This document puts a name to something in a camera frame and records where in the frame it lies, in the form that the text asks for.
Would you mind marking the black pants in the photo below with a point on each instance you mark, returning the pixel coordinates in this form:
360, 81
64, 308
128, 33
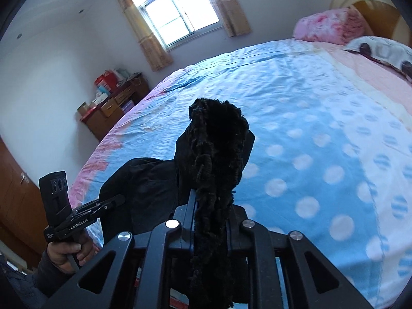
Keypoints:
210, 156

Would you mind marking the beige window curtain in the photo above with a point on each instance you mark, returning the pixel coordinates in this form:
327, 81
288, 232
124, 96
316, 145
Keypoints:
155, 53
232, 17

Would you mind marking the brown wooden door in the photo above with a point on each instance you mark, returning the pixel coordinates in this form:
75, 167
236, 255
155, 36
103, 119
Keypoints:
22, 214

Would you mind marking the red plaid mattress cover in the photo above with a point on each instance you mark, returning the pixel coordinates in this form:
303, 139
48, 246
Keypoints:
132, 273

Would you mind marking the aluminium frame window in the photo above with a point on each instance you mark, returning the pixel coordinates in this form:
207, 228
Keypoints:
177, 21

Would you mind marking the right beige window curtain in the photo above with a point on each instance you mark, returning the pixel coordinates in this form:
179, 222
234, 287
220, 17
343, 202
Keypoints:
232, 17

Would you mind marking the person left dark sleeve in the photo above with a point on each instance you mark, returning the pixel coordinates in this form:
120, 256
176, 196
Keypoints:
31, 290

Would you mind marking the pink folded quilt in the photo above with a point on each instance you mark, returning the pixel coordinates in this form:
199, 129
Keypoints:
337, 26

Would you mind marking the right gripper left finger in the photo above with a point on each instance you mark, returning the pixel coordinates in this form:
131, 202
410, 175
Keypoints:
174, 231

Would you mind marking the left beige window curtain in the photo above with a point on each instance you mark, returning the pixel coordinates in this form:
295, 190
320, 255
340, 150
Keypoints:
155, 53

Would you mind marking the blue pink polka bedsheet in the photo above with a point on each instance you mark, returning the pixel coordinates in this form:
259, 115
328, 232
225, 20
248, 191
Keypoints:
331, 158

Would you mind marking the cardboard box on desk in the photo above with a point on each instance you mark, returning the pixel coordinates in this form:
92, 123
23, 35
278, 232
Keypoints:
83, 109

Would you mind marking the wooden desk with drawers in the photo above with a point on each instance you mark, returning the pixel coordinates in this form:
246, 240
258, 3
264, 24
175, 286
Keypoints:
101, 119

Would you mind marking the cream wooden headboard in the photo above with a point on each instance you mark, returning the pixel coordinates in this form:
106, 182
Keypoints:
382, 17

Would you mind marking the white tissue box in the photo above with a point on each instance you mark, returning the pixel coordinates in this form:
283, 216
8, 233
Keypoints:
100, 98

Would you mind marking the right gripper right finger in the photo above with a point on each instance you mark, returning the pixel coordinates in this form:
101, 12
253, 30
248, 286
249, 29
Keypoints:
273, 270

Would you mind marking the red gift bag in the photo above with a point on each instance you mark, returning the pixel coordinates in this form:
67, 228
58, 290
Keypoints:
108, 80

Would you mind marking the grey patterned pillow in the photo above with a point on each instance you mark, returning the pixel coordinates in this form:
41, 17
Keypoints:
384, 51

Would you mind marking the person left hand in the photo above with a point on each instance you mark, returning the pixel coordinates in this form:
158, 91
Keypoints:
84, 250

